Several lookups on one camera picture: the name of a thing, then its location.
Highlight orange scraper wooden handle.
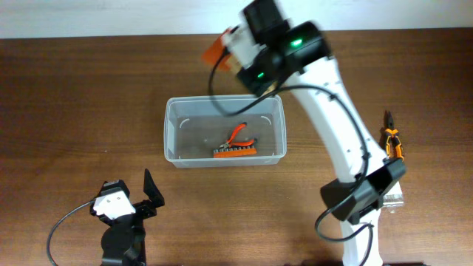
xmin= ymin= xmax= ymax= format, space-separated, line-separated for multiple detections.
xmin=201 ymin=33 xmax=231 ymax=72

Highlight red black small cutters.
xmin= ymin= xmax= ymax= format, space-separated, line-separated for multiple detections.
xmin=219 ymin=122 xmax=256 ymax=151

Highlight orange screwdriver bit holder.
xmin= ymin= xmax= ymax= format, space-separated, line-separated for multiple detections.
xmin=213 ymin=146 xmax=257 ymax=158

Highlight orange black long-nose pliers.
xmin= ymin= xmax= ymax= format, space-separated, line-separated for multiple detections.
xmin=381 ymin=110 xmax=404 ymax=161

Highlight clear box coloured screwdrivers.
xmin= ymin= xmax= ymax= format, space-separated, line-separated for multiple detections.
xmin=382 ymin=182 xmax=404 ymax=214

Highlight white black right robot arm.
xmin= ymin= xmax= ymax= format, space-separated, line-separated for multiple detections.
xmin=226 ymin=0 xmax=406 ymax=265

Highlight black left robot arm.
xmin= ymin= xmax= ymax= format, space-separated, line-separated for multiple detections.
xmin=89 ymin=169 xmax=165 ymax=266

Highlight clear plastic container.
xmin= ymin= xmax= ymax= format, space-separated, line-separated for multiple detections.
xmin=163 ymin=95 xmax=287 ymax=168

